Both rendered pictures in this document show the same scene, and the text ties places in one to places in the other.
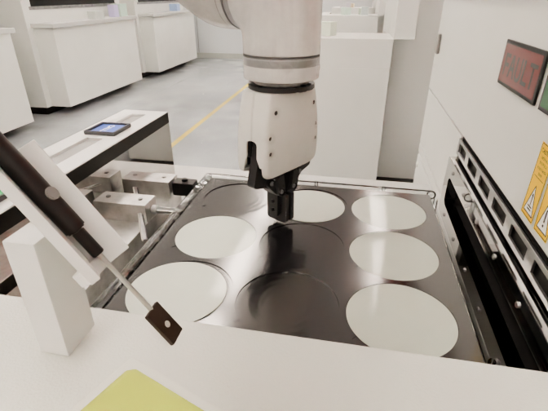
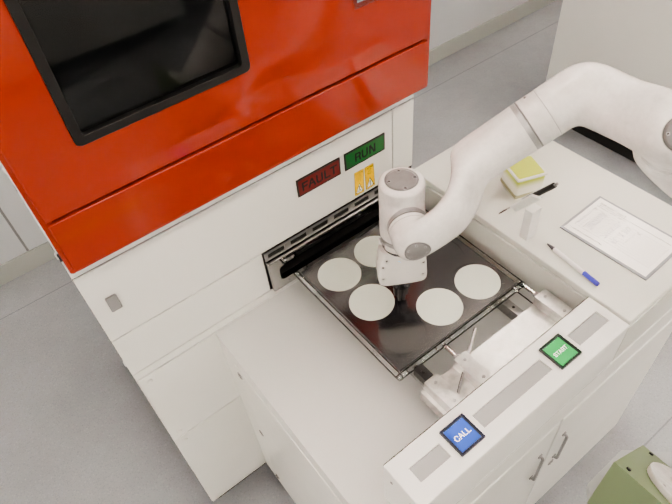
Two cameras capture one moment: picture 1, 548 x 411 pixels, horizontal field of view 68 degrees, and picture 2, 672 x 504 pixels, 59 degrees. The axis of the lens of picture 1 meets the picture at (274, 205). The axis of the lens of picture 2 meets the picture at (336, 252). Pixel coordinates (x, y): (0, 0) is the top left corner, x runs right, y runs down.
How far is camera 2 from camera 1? 1.45 m
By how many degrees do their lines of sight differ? 94
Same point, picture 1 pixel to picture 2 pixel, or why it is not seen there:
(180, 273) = (471, 289)
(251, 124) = not seen: hidden behind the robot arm
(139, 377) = (518, 176)
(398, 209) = (333, 271)
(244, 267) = (442, 278)
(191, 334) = (494, 221)
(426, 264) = (370, 240)
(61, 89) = not seen: outside the picture
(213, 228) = (437, 312)
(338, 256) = not seen: hidden behind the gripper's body
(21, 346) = (540, 239)
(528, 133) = (342, 181)
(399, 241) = (363, 254)
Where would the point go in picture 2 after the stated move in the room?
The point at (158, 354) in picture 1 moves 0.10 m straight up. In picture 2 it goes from (504, 220) to (511, 187)
